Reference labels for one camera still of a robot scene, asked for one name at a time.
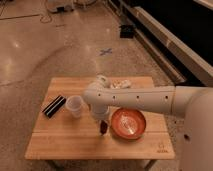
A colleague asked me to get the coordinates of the dark red pepper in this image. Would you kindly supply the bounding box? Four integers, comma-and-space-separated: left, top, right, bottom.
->
100, 120, 108, 135

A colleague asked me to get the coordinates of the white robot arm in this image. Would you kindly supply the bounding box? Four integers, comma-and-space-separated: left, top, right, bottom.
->
82, 75, 213, 171

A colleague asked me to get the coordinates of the orange ceramic bowl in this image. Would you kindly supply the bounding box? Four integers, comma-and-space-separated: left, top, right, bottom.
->
111, 108, 146, 140

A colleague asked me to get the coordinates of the clear plastic cup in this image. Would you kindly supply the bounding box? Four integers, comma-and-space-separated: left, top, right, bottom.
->
65, 95, 83, 118

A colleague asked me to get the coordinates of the small white crumpled object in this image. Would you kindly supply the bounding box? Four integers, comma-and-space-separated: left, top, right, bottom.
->
110, 80, 131, 89

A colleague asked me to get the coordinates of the wooden table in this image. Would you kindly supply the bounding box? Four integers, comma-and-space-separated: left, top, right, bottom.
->
24, 76, 176, 171

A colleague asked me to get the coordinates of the black striped rectangular block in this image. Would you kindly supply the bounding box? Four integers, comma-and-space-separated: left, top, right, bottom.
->
42, 95, 66, 118

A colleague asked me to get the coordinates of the black box on floor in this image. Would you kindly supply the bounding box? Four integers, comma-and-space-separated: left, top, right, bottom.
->
120, 25, 134, 38

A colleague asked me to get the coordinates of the white machine base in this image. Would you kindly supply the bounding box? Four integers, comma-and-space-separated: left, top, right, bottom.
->
46, 0, 74, 13

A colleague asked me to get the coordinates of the black floor cable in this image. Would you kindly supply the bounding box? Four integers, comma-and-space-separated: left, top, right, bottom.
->
39, 0, 54, 24

